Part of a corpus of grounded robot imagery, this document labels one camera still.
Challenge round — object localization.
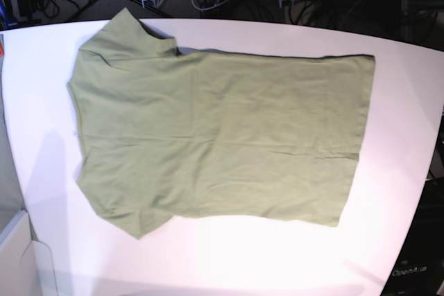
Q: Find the green T-shirt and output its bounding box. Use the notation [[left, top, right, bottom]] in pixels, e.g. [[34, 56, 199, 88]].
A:
[[67, 10, 376, 238]]

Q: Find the white cardboard box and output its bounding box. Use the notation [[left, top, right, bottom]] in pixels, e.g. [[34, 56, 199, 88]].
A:
[[1, 210, 58, 296]]

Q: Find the black OpenArm case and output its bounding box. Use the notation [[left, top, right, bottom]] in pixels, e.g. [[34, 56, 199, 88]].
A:
[[382, 178, 443, 295]]

